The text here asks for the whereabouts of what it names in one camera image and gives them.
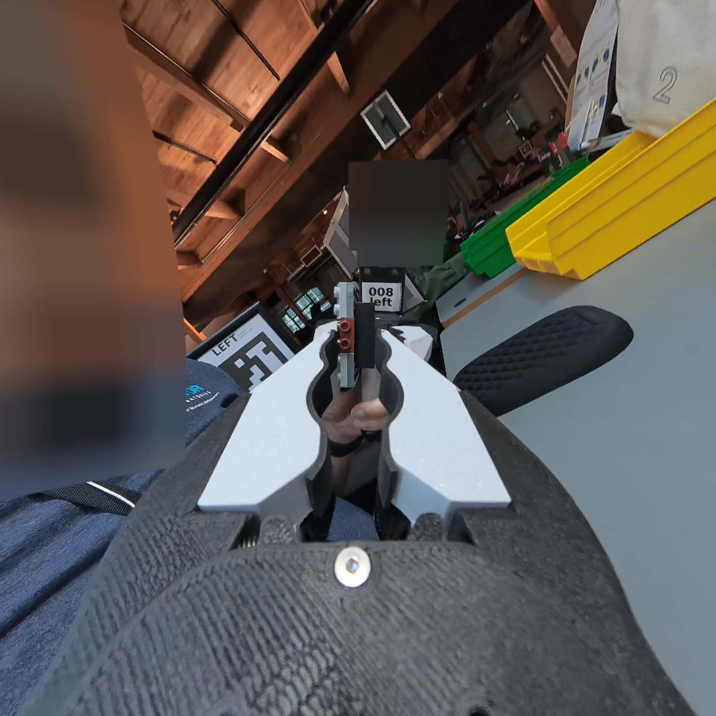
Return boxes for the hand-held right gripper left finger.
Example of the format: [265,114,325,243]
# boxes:
[197,324,339,540]

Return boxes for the ceiling light fixture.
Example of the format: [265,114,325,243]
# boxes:
[359,89,412,151]

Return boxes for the person's left hand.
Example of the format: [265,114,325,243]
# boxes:
[323,389,390,456]

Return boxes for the green plastic bin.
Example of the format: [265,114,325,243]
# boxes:
[460,156,591,279]

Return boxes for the white paper bag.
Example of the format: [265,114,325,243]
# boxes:
[612,0,716,138]

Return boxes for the grey framed panel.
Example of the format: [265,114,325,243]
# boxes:
[323,189,359,276]

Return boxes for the person's left forearm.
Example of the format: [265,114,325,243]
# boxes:
[331,445,381,499]

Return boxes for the instruction sheet stand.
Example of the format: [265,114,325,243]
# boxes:
[565,0,619,149]

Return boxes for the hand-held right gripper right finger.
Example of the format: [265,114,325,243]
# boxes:
[376,326,513,532]

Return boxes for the black shoulder strap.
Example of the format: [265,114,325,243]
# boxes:
[42,481,143,515]

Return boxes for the framed marker sign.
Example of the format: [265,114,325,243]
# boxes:
[186,304,300,392]

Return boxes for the grey lego assembly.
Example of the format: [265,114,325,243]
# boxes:
[334,281,374,389]

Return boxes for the yellow plastic bin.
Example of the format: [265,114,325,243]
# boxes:
[506,98,716,280]

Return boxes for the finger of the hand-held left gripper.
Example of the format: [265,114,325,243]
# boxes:
[386,324,435,362]

